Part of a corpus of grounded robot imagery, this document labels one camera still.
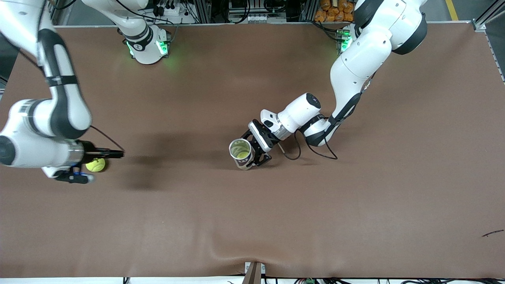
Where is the yellow tennis ball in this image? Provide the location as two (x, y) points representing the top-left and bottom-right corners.
(86, 157), (107, 173)
(231, 141), (251, 158)

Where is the silver tennis ball can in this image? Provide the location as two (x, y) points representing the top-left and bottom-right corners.
(228, 138), (255, 171)

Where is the brown table mat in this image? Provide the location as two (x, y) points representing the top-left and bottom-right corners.
(0, 22), (505, 278)

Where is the white power strip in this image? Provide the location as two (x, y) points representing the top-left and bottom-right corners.
(152, 4), (186, 17)

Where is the orange bags pile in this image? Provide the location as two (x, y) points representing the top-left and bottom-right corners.
(314, 0), (355, 23)

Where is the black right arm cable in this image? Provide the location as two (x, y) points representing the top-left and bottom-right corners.
(90, 125), (125, 153)

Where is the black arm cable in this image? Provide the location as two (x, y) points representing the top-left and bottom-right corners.
(90, 125), (125, 153)
(278, 71), (375, 161)

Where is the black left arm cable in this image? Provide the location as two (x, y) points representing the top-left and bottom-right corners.
(278, 71), (375, 161)

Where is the metal table clamp bracket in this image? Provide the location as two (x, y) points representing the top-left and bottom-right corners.
(243, 261), (267, 284)

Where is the aluminium frame profile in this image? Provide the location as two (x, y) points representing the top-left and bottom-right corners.
(197, 0), (212, 23)
(301, 0), (316, 21)
(471, 0), (505, 83)

